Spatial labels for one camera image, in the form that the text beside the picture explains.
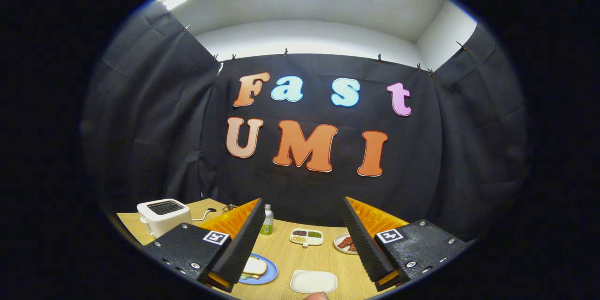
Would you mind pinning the white round plate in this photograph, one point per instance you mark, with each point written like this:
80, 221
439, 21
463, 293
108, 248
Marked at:
338, 249

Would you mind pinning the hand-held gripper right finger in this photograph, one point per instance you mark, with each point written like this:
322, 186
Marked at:
363, 248

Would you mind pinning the white rectangular plate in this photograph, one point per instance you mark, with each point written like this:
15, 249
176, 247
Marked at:
313, 281

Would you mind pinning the silver bottle with green label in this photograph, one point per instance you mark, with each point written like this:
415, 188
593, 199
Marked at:
267, 225

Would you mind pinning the red-brown meat piece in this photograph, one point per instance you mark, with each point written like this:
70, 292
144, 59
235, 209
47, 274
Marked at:
352, 247
345, 242

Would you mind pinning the blue round plate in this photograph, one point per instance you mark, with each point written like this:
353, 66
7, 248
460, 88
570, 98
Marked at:
271, 272

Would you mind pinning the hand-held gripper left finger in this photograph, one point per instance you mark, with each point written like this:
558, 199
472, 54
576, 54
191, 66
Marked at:
243, 243

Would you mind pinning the white toaster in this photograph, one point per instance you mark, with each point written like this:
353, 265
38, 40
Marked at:
164, 222

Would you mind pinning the small ceiling light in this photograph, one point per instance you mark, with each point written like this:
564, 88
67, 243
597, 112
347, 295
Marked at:
176, 0

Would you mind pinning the white divided dish with beans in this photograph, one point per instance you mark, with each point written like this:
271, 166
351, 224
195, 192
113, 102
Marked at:
307, 241

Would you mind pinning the toasted bread slice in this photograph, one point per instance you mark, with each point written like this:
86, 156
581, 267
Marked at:
257, 266

